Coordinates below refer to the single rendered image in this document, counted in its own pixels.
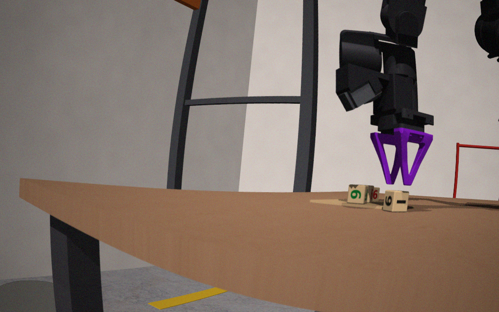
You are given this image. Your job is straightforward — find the beige letter block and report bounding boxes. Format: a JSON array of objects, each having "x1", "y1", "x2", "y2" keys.
[
  {"x1": 347, "y1": 184, "x2": 369, "y2": 204},
  {"x1": 373, "y1": 187, "x2": 380, "y2": 201},
  {"x1": 383, "y1": 190, "x2": 409, "y2": 212},
  {"x1": 367, "y1": 185, "x2": 374, "y2": 203}
]

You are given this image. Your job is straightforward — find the tan flat mat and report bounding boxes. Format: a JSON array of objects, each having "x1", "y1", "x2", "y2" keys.
[{"x1": 310, "y1": 199, "x2": 384, "y2": 209}]

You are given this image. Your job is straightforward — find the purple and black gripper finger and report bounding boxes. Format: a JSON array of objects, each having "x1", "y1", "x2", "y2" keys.
[
  {"x1": 394, "y1": 128, "x2": 433, "y2": 186},
  {"x1": 370, "y1": 132, "x2": 400, "y2": 185}
]

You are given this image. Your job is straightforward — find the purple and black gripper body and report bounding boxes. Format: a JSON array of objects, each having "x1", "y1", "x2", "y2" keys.
[{"x1": 370, "y1": 77, "x2": 434, "y2": 135}]

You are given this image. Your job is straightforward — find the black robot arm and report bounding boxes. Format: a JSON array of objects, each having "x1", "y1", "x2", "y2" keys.
[{"x1": 336, "y1": 0, "x2": 499, "y2": 114}]

